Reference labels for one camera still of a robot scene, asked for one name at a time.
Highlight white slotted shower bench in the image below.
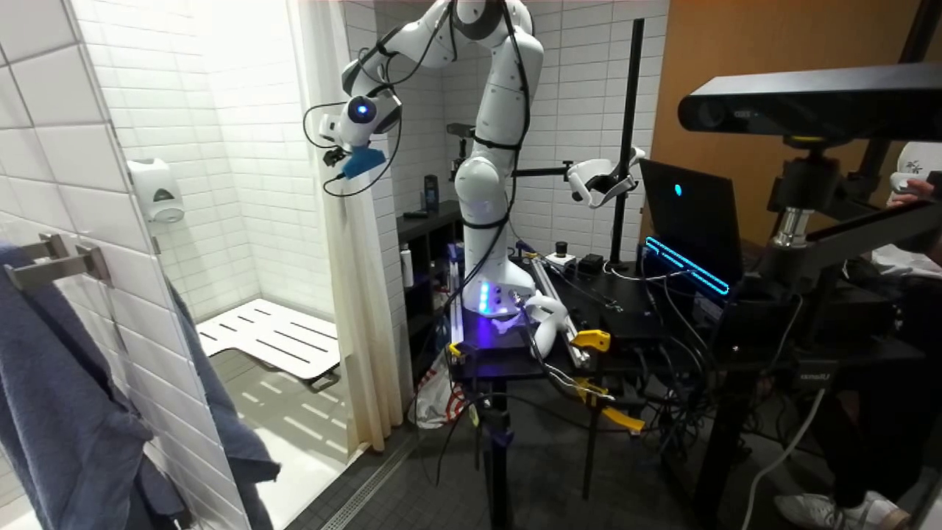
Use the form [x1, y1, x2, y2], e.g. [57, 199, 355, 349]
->
[196, 299, 344, 384]

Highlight white curved plastic object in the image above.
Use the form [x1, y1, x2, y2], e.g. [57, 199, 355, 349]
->
[522, 291, 583, 366]

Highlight black equipment desk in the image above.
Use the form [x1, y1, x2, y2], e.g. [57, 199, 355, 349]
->
[555, 255, 942, 530]

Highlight long yellow clamp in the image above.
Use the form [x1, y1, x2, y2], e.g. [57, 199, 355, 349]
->
[571, 377, 652, 439]

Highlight blue hanging towel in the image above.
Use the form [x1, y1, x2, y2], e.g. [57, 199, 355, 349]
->
[0, 246, 285, 530]

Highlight white red plastic bag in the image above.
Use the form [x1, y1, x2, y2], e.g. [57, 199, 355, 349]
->
[406, 350, 471, 433]

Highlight black storage shelf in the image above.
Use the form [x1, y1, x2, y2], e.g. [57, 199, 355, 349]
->
[394, 200, 465, 386]

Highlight metal towel hook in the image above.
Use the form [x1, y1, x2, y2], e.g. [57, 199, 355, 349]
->
[0, 233, 112, 296]

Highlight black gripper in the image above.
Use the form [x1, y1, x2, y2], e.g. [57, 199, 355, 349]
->
[315, 116, 350, 171]

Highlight black robot stand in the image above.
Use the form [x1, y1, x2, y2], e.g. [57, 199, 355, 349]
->
[450, 333, 600, 530]

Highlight white floor cable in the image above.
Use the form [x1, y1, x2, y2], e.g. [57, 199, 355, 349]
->
[734, 386, 834, 530]

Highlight black stereo camera bar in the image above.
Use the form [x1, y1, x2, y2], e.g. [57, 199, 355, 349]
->
[676, 63, 942, 146]

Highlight black laptop blue lights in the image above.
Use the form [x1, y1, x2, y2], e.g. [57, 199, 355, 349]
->
[636, 157, 749, 305]

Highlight black vertical pole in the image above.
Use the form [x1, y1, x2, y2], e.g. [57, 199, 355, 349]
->
[608, 15, 649, 275]

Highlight black trouser leg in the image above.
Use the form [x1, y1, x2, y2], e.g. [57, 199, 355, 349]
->
[820, 362, 942, 511]

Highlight long metal floor drain grate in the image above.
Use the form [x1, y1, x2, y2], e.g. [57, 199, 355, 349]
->
[290, 430, 419, 530]

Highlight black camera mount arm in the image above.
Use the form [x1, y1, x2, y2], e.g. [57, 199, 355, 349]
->
[764, 134, 942, 291]

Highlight white sneaker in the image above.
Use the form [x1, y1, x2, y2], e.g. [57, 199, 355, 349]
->
[773, 486, 912, 530]

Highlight orange wooden door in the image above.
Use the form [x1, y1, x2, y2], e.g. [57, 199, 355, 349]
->
[649, 0, 930, 255]

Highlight small yellow clamp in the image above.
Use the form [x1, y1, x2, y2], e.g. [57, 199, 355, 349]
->
[571, 327, 614, 356]

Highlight white camera on pole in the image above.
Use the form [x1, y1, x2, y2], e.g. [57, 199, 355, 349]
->
[565, 146, 652, 212]

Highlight white shower curtain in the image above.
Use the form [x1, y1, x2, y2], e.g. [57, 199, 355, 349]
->
[290, 0, 406, 453]

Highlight small black knob device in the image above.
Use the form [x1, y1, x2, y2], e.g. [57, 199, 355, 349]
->
[546, 241, 581, 277]

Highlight person's hand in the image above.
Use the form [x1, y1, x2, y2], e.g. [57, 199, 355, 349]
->
[905, 174, 938, 207]

